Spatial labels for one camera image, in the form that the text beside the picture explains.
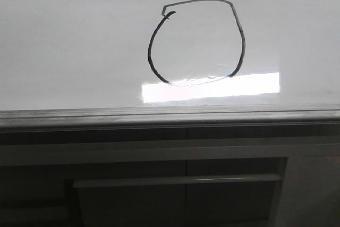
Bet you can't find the white whiteboard with frame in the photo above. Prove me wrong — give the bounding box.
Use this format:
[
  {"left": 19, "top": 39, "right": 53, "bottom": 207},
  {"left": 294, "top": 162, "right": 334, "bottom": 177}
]
[{"left": 1, "top": 0, "right": 339, "bottom": 132}]

